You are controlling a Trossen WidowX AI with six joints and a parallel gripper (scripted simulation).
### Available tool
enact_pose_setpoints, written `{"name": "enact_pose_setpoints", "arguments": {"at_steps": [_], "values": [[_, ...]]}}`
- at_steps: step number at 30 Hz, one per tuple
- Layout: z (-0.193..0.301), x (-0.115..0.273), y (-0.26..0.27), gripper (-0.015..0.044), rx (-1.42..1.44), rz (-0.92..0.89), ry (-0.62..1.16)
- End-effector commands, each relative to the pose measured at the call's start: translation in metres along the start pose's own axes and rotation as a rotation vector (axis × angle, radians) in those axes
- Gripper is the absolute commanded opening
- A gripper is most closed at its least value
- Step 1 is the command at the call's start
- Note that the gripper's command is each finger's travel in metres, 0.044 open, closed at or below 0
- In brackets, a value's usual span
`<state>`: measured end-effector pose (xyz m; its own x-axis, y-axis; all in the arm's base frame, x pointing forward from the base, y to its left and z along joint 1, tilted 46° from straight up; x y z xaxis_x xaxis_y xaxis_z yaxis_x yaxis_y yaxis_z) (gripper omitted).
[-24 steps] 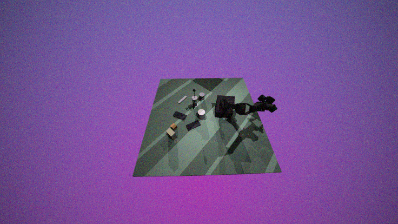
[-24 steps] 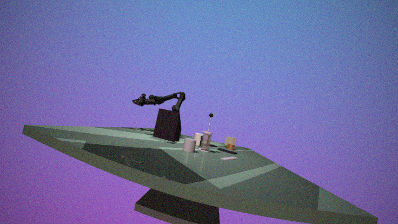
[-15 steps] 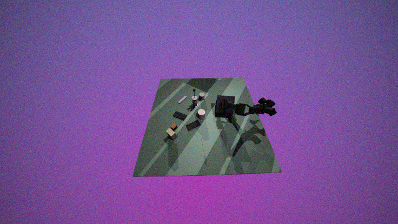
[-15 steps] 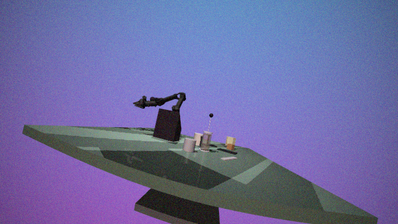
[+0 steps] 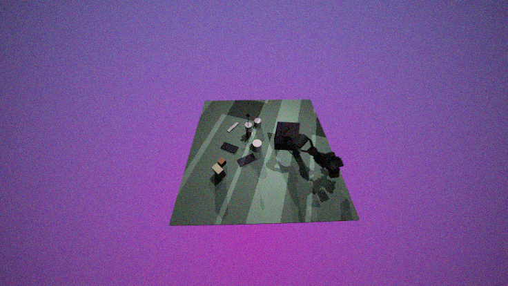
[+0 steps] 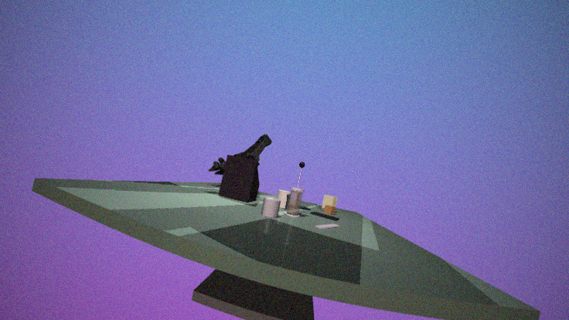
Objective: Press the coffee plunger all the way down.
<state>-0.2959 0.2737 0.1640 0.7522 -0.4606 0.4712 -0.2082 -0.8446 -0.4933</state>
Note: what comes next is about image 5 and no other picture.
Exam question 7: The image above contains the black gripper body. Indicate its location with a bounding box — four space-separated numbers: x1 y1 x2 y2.
326 152 340 178

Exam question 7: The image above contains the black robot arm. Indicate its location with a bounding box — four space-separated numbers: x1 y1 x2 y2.
281 126 344 175

